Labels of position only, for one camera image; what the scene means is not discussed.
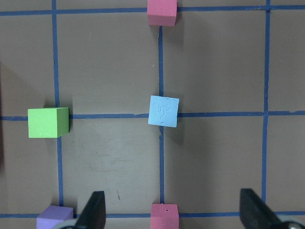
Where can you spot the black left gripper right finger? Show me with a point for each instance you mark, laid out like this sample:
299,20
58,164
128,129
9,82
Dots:
254,213

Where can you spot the light blue foam block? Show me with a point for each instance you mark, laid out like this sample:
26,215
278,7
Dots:
163,111

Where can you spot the pink foam block far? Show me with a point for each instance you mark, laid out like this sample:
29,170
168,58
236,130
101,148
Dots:
162,12

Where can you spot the pink foam block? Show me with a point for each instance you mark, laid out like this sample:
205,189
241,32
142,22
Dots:
162,12
164,216

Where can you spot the lilac foam block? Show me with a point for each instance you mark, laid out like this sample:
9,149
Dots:
52,216

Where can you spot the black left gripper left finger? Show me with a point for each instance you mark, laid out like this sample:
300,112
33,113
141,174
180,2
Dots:
93,215

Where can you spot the pink foam block near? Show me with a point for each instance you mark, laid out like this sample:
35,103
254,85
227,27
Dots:
164,216

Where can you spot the green foam block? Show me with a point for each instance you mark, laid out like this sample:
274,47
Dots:
48,122

